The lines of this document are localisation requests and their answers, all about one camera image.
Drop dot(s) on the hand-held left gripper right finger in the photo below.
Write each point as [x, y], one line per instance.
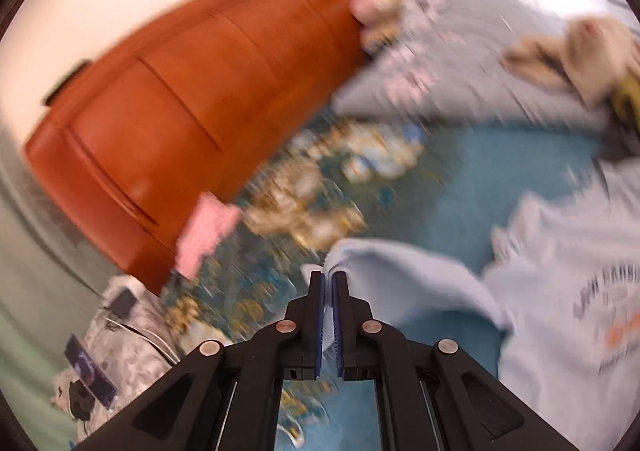
[337, 321]

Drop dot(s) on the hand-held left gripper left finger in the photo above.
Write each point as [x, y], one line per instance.
[320, 321]

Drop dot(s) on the light blue shirt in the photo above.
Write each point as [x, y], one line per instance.
[540, 281]

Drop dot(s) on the pink knit cloth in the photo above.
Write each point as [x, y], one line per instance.
[205, 231]

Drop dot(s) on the small black device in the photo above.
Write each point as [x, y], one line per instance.
[123, 303]

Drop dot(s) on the dark blue box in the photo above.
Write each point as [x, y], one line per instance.
[90, 371]

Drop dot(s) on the black round gadget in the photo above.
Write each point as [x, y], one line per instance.
[81, 401]

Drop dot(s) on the orange wooden headboard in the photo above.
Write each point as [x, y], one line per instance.
[175, 106]

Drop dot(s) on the pink cartoon print pillow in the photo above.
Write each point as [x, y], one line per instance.
[380, 38]

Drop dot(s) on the light blue floral duvet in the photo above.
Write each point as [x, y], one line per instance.
[465, 56]

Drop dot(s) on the plain pink pillow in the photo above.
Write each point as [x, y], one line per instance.
[375, 3]

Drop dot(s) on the dark grey garment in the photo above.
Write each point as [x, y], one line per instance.
[625, 141]

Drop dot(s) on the olive green knit sweater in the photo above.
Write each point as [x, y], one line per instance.
[631, 103]

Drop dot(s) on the beige sweater with red letters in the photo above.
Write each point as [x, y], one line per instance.
[595, 56]

